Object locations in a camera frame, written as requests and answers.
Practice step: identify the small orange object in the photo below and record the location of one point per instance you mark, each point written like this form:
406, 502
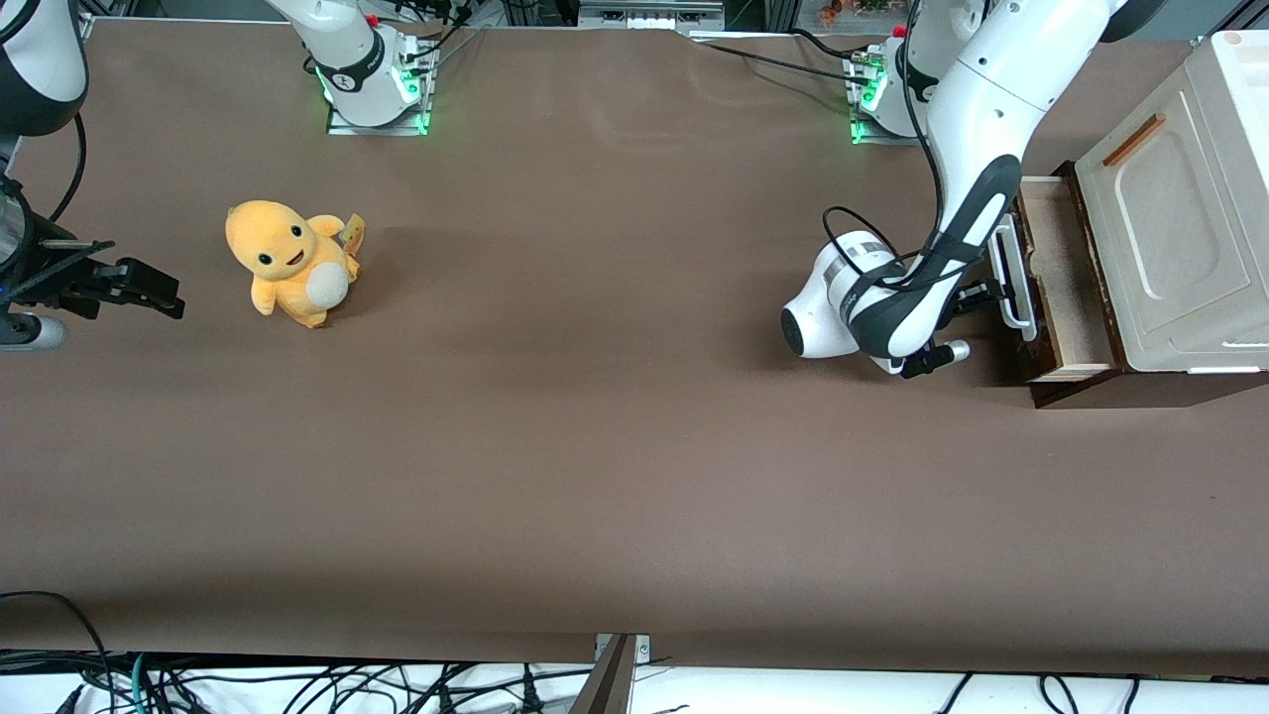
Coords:
831, 14

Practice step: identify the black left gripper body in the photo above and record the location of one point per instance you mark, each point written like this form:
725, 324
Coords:
976, 295

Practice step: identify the grey power strip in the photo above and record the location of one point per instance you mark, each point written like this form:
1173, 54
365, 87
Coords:
649, 18

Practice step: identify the silver metal bracket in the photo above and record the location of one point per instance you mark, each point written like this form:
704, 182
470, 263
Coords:
642, 650

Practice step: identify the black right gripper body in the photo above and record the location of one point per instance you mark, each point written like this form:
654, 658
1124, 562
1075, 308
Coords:
52, 272

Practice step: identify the brown table cover sheet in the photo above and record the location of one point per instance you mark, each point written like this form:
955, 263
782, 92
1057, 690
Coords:
634, 446

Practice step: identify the aluminium frame profile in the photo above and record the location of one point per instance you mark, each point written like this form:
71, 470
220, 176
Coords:
1239, 15

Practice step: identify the brown grey mounting post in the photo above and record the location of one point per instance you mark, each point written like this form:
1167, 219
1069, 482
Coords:
607, 684

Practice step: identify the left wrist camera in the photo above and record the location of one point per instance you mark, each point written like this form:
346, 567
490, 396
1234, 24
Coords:
932, 359

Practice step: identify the dark wooden cabinet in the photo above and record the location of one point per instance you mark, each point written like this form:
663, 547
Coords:
1140, 389

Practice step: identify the white toy oven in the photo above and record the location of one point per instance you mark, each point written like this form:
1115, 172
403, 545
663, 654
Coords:
1180, 218

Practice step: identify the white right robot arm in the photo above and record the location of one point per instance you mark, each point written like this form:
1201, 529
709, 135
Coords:
347, 59

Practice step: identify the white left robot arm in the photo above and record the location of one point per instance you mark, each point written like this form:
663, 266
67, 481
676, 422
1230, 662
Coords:
991, 89

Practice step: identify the yellow plush toy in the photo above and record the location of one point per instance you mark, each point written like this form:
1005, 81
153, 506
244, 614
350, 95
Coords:
288, 263

